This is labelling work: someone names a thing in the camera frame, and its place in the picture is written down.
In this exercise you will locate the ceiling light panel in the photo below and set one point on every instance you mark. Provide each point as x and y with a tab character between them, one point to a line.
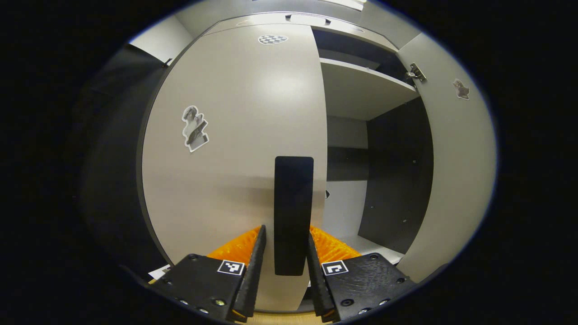
350	3

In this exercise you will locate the black backdrop cloth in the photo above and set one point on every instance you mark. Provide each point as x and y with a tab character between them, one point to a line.
113	180

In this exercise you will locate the grey cabinet door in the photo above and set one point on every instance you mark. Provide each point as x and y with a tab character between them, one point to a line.
456	171
235	135

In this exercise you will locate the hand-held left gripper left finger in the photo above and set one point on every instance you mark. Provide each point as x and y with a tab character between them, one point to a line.
253	280

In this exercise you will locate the grey cabinet shelf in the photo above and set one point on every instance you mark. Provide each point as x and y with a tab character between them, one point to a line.
361	90

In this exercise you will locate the metal door hinge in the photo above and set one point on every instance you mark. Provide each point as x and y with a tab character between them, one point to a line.
417	72

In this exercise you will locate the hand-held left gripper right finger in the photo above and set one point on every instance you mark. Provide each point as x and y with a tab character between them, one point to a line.
318	284

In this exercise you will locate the white booklet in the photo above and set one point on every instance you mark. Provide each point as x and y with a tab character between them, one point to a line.
160	272

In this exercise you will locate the grey double-door shoe cabinet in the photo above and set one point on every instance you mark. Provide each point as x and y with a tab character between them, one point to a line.
397	180

